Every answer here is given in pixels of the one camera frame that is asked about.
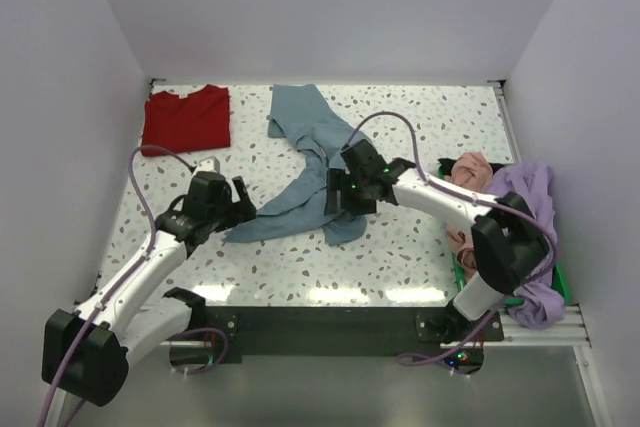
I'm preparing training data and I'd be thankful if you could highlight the crumpled lilac t-shirt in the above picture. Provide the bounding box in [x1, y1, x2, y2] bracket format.
[486, 162, 565, 330]

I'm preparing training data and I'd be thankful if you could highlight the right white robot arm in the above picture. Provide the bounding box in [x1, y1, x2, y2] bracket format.
[325, 140, 553, 341]

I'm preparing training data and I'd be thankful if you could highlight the crumpled pink t-shirt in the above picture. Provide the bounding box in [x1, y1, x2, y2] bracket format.
[440, 152, 493, 281]

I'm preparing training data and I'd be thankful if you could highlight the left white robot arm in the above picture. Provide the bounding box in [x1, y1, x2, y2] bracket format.
[41, 170, 256, 406]

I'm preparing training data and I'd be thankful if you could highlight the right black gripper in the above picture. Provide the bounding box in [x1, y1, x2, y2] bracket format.
[324, 168, 377, 217]

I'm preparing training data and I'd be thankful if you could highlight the green plastic bin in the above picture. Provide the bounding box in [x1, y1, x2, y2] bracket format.
[438, 158, 571, 307]

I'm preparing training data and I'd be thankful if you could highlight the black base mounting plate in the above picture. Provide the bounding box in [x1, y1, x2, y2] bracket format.
[169, 306, 473, 369]

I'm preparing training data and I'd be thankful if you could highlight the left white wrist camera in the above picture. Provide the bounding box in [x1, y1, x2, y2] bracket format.
[194, 156, 221, 174]

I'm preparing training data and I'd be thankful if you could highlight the blue-grey t-shirt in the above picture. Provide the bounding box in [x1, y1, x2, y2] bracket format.
[225, 85, 367, 246]

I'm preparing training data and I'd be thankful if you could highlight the folded red t-shirt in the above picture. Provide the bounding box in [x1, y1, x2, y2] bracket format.
[141, 85, 231, 153]

